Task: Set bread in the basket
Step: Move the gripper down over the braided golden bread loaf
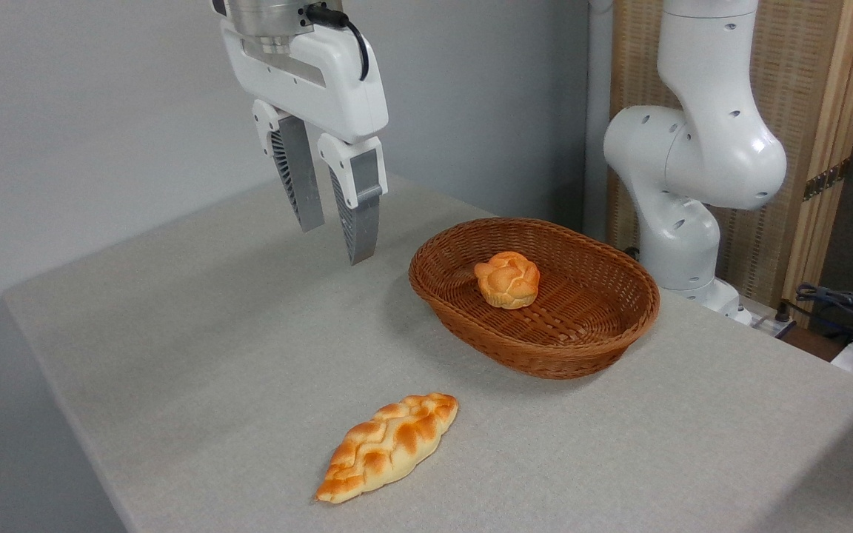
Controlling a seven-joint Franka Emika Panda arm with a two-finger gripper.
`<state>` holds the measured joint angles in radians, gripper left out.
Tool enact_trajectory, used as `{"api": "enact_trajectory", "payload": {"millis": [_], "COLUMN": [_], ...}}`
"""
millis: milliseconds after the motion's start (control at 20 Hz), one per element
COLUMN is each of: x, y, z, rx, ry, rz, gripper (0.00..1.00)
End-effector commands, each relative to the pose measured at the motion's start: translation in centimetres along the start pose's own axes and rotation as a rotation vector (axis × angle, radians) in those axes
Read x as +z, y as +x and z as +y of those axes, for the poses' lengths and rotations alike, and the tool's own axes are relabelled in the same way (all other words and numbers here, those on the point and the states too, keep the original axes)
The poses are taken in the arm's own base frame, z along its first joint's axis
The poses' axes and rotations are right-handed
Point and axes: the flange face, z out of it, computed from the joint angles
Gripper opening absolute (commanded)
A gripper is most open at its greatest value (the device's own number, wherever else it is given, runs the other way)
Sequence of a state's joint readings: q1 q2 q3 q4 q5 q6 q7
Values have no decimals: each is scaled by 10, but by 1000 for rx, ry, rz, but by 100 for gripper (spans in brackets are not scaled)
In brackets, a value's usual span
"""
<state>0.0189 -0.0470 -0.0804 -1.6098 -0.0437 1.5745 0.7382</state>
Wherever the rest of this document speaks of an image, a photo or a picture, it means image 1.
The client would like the round golden bread roll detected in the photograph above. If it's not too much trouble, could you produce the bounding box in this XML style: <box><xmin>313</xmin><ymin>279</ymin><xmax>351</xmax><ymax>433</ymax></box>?
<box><xmin>474</xmin><ymin>251</ymin><xmax>541</xmax><ymax>310</ymax></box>

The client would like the grey tablecloth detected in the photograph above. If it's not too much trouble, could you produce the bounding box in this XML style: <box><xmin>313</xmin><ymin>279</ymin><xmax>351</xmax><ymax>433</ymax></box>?
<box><xmin>1</xmin><ymin>174</ymin><xmax>853</xmax><ymax>533</ymax></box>

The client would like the long braided bread loaf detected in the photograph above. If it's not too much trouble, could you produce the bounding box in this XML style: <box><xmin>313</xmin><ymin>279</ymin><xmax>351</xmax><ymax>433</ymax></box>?
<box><xmin>314</xmin><ymin>392</ymin><xmax>460</xmax><ymax>505</ymax></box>

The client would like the blue grey cable bundle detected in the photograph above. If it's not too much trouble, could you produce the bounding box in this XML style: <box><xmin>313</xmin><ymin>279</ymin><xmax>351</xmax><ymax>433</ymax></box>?
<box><xmin>795</xmin><ymin>284</ymin><xmax>853</xmax><ymax>335</ymax></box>

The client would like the brown oval wicker basket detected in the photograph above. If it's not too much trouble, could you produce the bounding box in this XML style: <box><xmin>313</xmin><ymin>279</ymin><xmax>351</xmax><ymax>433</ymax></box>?
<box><xmin>408</xmin><ymin>217</ymin><xmax>660</xmax><ymax>381</ymax></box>

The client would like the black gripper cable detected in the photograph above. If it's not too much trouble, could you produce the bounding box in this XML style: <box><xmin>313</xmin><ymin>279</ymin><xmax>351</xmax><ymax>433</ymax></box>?
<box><xmin>306</xmin><ymin>4</ymin><xmax>370</xmax><ymax>81</ymax></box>

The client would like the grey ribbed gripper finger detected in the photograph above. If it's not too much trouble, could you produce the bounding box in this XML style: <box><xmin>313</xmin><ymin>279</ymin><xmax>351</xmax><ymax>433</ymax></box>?
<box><xmin>252</xmin><ymin>99</ymin><xmax>325</xmax><ymax>233</ymax></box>
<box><xmin>318</xmin><ymin>133</ymin><xmax>389</xmax><ymax>266</ymax></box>

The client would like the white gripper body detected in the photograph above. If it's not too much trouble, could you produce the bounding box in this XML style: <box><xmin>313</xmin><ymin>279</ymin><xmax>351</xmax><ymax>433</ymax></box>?
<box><xmin>220</xmin><ymin>19</ymin><xmax>389</xmax><ymax>146</ymax></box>

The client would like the brass screen hinge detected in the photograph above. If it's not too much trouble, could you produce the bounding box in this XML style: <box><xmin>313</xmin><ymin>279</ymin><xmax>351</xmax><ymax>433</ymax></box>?
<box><xmin>803</xmin><ymin>158</ymin><xmax>852</xmax><ymax>202</ymax></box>

